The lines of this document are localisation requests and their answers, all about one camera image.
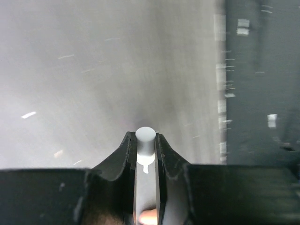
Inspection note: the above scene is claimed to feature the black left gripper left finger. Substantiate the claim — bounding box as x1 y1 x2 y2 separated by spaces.
0 132 137 225

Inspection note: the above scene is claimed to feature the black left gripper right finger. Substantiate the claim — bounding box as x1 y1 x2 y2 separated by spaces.
155 134 300 225

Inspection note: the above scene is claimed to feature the person's bare hand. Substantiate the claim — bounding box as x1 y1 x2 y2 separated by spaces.
138 209 158 225

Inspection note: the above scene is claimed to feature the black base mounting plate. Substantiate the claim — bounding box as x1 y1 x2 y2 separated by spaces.
225 0 300 166

